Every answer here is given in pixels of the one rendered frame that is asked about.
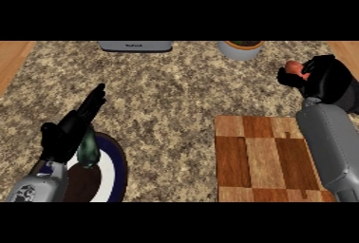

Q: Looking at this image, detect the white plate with blue rim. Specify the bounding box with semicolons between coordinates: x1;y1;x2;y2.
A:
37;132;129;203

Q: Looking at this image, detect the orange sweet potato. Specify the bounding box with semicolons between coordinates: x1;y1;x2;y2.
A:
285;60;314;82

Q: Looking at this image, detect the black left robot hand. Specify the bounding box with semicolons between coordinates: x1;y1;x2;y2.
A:
40;83;108;164

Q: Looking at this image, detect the grey plant pot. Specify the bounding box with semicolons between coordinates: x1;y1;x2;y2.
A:
217;40;266;62

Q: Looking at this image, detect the dark brown round object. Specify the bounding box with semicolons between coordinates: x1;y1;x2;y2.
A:
62;164;104;203

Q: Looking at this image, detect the dark green vegetable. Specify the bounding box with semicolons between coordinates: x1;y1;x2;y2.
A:
76;124;102;169

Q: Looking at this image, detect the checkered wooden cutting board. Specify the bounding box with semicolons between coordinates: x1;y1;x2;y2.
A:
213;115;339;203

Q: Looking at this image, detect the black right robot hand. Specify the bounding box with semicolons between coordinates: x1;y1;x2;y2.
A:
277;54;359;105

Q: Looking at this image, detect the grey appliance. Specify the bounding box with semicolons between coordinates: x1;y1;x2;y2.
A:
96;40;175;53

